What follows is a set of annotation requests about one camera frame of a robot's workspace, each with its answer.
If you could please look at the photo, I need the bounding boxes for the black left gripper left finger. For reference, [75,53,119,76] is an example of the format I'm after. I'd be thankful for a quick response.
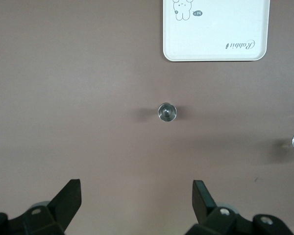
[0,179,82,235]

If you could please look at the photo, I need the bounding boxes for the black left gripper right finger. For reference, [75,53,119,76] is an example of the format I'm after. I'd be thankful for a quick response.
[185,180,294,235]

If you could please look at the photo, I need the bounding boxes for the steel double jigger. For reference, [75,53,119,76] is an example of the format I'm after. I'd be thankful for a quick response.
[158,102,178,122]

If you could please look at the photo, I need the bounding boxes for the brown table cover cloth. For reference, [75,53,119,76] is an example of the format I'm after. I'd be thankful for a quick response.
[0,0,294,235]

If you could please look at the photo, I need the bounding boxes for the white rabbit print tray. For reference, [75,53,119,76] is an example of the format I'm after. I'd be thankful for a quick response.
[162,0,271,62]

